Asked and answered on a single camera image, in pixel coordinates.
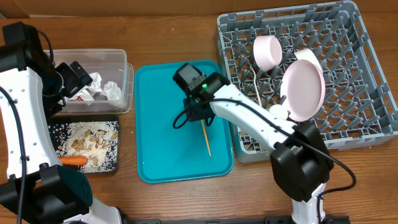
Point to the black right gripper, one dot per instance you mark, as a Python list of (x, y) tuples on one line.
[(198, 114)]

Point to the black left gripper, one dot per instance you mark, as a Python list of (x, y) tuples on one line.
[(79, 77)]

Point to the white napkin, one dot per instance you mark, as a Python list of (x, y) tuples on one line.
[(87, 92)]

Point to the foil wrapper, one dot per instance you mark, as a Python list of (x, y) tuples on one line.
[(111, 91)]

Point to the wooden chopstick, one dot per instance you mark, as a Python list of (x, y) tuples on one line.
[(206, 137)]

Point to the white plastic fork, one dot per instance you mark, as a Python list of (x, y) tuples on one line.
[(256, 86)]

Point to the orange carrot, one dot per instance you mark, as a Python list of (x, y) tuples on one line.
[(74, 160)]

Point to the pink bowl with food scraps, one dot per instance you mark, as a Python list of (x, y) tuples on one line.
[(267, 52)]

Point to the large pink plate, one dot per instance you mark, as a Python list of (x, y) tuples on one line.
[(303, 87)]

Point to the small white cup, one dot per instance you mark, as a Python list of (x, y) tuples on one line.
[(279, 111)]

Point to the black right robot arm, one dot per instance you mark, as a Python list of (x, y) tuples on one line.
[(298, 156)]

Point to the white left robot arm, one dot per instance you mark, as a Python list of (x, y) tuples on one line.
[(39, 189)]

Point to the clear plastic waste bin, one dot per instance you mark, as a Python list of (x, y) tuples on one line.
[(111, 66)]

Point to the grey dishwasher rack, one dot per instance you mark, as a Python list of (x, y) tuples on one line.
[(359, 109)]

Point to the teal serving tray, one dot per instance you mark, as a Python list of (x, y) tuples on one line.
[(165, 154)]

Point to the black tray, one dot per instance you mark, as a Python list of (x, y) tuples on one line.
[(84, 121)]

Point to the spilled rice and nut scraps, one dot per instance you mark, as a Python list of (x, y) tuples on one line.
[(90, 146)]

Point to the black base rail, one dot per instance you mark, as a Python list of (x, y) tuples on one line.
[(266, 220)]

